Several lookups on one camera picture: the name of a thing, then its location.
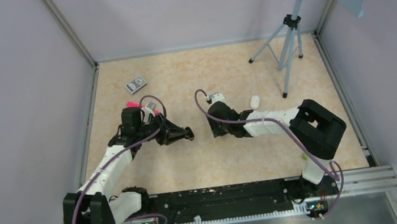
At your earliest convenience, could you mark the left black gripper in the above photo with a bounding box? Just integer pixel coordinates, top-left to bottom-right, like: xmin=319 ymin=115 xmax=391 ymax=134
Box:
xmin=134 ymin=109 xmax=189 ymax=149

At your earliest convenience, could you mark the black earbud charging case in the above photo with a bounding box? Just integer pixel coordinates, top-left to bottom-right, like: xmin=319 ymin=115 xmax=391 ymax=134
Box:
xmin=184 ymin=126 xmax=195 ymax=141

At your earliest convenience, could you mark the white earbud charging case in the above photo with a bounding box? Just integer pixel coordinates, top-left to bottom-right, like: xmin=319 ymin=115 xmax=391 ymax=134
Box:
xmin=249 ymin=95 xmax=261 ymax=110

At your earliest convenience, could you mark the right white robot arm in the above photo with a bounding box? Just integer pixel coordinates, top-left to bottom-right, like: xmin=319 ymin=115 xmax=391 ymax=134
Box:
xmin=206 ymin=99 xmax=347 ymax=197

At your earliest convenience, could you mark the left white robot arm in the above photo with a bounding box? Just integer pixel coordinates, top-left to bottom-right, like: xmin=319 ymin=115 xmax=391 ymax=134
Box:
xmin=62 ymin=104 xmax=194 ymax=224

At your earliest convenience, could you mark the pink marker pen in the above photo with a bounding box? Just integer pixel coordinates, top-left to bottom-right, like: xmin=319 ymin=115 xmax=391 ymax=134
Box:
xmin=126 ymin=102 xmax=142 ymax=109

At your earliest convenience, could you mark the grey playing card box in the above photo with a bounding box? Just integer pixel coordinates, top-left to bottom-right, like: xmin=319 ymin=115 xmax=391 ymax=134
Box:
xmin=125 ymin=75 xmax=147 ymax=94

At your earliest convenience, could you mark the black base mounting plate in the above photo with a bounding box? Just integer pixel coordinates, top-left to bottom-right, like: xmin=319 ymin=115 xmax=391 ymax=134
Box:
xmin=135 ymin=176 xmax=339 ymax=224

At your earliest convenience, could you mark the light blue tripod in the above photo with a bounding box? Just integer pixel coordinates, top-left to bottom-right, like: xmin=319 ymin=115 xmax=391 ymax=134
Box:
xmin=248 ymin=0 xmax=304 ymax=99

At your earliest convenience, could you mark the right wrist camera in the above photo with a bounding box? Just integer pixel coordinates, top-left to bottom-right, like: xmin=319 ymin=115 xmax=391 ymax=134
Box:
xmin=205 ymin=92 xmax=226 ymax=105

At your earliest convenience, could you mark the white cable duct rail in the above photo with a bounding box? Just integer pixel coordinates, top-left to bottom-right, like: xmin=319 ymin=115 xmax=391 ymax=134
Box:
xmin=122 ymin=204 xmax=310 ymax=224

